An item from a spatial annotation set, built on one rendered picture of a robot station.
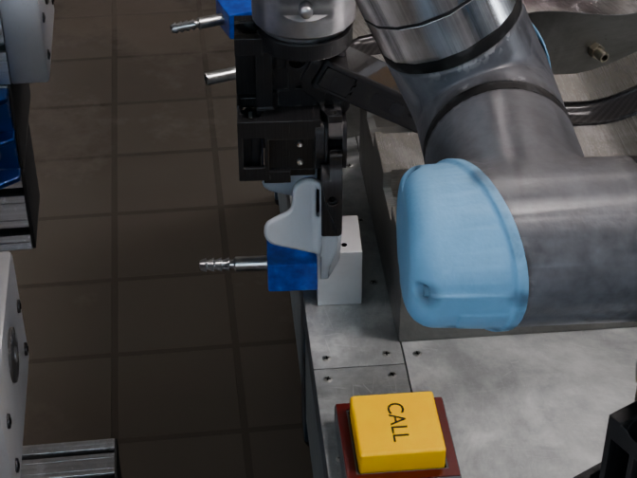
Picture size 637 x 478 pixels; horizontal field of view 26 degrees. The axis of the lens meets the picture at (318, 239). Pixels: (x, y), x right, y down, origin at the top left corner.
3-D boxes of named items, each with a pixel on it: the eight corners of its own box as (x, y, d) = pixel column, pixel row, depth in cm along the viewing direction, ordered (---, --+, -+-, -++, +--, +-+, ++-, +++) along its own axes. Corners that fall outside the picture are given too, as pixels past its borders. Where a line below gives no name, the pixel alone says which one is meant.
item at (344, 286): (200, 310, 112) (196, 257, 109) (201, 272, 116) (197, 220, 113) (361, 303, 113) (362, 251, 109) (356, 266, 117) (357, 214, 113)
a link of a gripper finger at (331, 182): (316, 220, 108) (315, 115, 105) (338, 219, 109) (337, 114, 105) (319, 244, 104) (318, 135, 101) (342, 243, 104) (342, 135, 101)
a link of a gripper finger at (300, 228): (264, 278, 110) (262, 170, 106) (339, 276, 110) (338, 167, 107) (265, 295, 107) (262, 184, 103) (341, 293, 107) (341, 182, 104)
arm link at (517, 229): (385, 223, 70) (599, 214, 71) (410, 372, 61) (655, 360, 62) (389, 88, 65) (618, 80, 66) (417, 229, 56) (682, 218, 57)
